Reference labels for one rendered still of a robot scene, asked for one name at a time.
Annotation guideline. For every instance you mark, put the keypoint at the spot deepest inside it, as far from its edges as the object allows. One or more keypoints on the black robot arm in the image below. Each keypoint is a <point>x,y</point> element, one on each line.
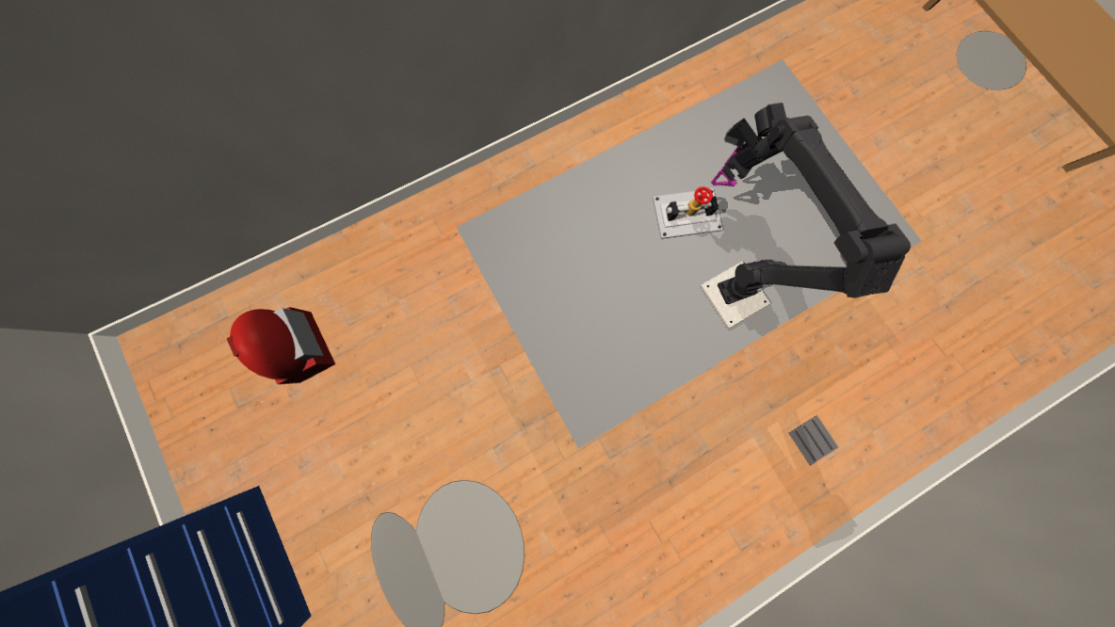
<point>873,250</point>

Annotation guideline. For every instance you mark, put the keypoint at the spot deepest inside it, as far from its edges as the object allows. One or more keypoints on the red handwheel valve on white pipe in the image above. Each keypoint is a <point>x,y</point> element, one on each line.
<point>672,217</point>

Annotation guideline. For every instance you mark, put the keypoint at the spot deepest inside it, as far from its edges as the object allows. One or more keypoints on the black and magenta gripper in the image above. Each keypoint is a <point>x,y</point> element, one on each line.
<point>733,164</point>

